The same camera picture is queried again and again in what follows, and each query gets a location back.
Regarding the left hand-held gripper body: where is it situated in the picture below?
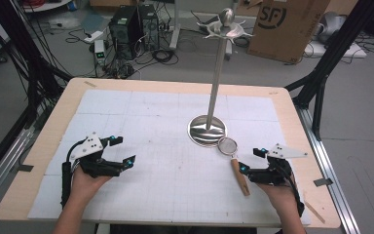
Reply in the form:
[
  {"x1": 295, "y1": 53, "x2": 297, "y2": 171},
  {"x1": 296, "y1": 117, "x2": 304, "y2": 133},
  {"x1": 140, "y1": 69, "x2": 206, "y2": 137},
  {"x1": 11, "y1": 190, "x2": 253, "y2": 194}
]
[{"x1": 69, "y1": 132, "x2": 122, "y2": 178}]

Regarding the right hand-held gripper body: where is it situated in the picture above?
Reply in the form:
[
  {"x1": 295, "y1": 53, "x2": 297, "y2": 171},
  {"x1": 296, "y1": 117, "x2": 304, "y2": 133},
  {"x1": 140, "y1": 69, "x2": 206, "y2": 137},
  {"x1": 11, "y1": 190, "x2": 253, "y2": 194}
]
[{"x1": 247, "y1": 142, "x2": 309, "y2": 187}]

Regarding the mesh strainer with wooden handle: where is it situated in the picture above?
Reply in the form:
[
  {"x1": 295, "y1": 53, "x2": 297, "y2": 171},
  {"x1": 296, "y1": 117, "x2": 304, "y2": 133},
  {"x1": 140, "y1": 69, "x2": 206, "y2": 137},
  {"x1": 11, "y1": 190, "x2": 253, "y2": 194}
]
[{"x1": 216, "y1": 136, "x2": 252, "y2": 197}]

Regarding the person's right hand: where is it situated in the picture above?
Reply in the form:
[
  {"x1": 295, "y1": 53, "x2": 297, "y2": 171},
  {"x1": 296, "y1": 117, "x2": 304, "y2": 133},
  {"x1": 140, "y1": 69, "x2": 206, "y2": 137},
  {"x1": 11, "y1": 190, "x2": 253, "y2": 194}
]
[{"x1": 256, "y1": 176, "x2": 302, "y2": 214}]

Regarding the person's left hand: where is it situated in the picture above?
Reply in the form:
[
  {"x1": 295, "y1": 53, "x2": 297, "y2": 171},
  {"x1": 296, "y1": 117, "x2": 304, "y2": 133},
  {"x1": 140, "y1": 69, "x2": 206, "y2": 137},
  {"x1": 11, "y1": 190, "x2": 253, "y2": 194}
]
[{"x1": 68, "y1": 166, "x2": 113, "y2": 205}]

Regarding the white gridded mat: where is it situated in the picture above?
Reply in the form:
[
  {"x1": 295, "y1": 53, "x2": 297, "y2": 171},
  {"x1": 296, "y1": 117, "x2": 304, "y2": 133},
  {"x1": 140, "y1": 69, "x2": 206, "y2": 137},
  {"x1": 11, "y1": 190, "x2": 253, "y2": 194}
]
[{"x1": 27, "y1": 89, "x2": 312, "y2": 228}]

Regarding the grey tape piece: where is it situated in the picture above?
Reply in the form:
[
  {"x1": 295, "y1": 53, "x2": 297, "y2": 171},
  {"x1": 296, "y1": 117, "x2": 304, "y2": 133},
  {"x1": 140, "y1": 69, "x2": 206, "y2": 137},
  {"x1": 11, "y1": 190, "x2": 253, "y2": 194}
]
[{"x1": 313, "y1": 176, "x2": 334, "y2": 188}]

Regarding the steel utensil stand with hooks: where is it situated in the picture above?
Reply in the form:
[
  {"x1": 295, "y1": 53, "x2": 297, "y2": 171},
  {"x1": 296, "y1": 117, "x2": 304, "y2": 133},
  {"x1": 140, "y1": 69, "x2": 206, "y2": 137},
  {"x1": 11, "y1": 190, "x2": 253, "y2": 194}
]
[{"x1": 187, "y1": 7, "x2": 255, "y2": 147}]

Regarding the white device with green display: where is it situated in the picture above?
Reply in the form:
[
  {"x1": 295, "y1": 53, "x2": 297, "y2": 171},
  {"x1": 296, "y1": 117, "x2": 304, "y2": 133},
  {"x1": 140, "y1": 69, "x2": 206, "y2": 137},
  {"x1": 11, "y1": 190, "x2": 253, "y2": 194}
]
[{"x1": 93, "y1": 39, "x2": 108, "y2": 66}]

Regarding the white power strip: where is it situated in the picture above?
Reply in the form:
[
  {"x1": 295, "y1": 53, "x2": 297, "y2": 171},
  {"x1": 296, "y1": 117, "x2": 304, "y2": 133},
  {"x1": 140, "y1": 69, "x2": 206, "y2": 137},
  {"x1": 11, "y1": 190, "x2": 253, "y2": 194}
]
[{"x1": 83, "y1": 29, "x2": 105, "y2": 45}]

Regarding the large black computer tower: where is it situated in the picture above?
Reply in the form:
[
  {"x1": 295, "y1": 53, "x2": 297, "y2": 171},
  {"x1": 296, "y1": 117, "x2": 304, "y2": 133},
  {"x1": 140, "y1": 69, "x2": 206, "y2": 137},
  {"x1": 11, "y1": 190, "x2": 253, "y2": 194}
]
[{"x1": 108, "y1": 5, "x2": 144, "y2": 61}]

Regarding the slim black computer tower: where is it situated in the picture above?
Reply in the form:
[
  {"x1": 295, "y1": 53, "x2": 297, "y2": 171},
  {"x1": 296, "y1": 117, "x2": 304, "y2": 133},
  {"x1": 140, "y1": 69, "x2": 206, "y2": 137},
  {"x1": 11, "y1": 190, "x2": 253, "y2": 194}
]
[{"x1": 137, "y1": 3, "x2": 161, "y2": 52}]

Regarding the brown cardboard box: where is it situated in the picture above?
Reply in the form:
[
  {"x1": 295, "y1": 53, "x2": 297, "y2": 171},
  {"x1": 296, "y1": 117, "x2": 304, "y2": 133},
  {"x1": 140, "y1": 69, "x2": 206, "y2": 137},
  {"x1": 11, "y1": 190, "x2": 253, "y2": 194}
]
[{"x1": 246, "y1": 0, "x2": 332, "y2": 64}]

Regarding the white flat board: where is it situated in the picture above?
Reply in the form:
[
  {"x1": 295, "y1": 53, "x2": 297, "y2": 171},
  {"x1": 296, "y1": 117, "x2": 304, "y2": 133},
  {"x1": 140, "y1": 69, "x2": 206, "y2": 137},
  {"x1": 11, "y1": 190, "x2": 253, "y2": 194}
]
[{"x1": 303, "y1": 40, "x2": 368, "y2": 59}]

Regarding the white metal stand leg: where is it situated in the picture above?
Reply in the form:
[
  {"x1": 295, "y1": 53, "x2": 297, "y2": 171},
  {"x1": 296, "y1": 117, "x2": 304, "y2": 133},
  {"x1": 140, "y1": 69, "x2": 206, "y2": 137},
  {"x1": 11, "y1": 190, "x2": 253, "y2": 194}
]
[{"x1": 168, "y1": 0, "x2": 182, "y2": 51}]

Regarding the grey and white device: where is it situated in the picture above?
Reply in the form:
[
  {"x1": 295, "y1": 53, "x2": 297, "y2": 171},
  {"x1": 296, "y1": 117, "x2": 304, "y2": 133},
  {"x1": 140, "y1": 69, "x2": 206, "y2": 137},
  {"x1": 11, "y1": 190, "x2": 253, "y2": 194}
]
[{"x1": 314, "y1": 11, "x2": 349, "y2": 45}]

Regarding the white round table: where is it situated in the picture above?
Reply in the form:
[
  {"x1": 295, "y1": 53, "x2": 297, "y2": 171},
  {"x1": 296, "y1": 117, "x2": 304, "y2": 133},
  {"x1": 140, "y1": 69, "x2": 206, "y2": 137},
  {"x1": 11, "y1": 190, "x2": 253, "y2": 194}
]
[{"x1": 21, "y1": 0, "x2": 73, "y2": 14}]

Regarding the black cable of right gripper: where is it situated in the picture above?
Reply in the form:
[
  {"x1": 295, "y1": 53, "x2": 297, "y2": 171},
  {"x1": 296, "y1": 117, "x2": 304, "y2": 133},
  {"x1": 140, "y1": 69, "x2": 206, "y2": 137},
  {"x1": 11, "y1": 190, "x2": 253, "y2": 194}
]
[{"x1": 280, "y1": 159, "x2": 306, "y2": 218}]

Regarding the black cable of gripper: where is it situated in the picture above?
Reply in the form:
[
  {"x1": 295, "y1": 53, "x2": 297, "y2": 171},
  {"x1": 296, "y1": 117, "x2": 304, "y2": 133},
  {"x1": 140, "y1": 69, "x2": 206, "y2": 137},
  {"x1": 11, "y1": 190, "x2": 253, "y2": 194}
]
[
  {"x1": 60, "y1": 139, "x2": 89, "y2": 210},
  {"x1": 280, "y1": 159, "x2": 306, "y2": 218}
]

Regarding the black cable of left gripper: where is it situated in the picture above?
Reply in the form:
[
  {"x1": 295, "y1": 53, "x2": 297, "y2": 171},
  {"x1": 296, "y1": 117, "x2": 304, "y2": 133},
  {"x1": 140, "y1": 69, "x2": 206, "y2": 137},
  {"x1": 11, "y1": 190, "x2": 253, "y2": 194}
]
[{"x1": 60, "y1": 139, "x2": 89, "y2": 210}]

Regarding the aluminium rail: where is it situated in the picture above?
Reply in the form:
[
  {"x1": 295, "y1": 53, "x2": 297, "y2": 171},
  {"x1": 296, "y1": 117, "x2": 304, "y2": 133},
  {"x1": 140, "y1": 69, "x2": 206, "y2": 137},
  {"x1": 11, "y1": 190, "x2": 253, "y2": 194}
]
[
  {"x1": 0, "y1": 105, "x2": 48, "y2": 214},
  {"x1": 292, "y1": 104, "x2": 362, "y2": 234}
]

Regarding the coiled black cable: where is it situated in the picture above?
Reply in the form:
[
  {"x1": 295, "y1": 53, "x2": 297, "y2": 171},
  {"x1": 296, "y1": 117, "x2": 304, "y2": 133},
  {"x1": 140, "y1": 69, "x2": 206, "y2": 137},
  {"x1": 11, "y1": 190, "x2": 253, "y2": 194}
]
[{"x1": 151, "y1": 48, "x2": 180, "y2": 66}]

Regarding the black metal frame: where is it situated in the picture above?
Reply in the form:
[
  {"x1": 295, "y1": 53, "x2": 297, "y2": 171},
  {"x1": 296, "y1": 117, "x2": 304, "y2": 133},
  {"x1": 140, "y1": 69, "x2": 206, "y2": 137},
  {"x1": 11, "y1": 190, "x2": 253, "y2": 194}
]
[
  {"x1": 284, "y1": 0, "x2": 374, "y2": 142},
  {"x1": 0, "y1": 0, "x2": 75, "y2": 131}
]

